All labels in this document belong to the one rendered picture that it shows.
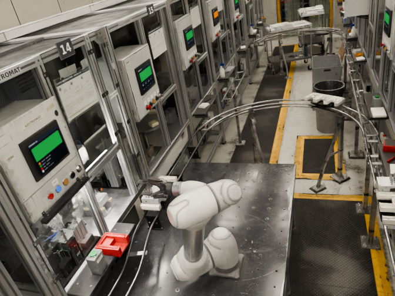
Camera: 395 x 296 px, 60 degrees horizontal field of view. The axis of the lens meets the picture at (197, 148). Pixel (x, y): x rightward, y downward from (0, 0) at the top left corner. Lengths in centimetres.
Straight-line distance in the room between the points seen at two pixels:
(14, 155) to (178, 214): 75
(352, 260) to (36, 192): 238
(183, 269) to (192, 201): 61
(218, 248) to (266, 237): 45
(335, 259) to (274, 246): 96
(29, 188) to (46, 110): 38
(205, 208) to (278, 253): 91
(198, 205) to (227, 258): 67
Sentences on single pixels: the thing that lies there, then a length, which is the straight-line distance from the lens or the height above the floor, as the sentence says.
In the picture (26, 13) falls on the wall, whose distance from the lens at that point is 708.
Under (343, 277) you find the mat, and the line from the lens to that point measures 299.
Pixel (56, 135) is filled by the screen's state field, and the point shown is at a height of 167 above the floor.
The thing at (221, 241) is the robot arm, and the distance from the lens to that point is 193.
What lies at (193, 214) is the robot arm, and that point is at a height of 142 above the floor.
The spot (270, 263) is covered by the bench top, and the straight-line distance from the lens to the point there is 215.
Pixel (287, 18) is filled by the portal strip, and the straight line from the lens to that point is 997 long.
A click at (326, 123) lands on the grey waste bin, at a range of 476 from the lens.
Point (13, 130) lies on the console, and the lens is 166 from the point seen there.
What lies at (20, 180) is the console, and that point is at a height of 159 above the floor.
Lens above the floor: 229
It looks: 29 degrees down
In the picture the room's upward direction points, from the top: 11 degrees counter-clockwise
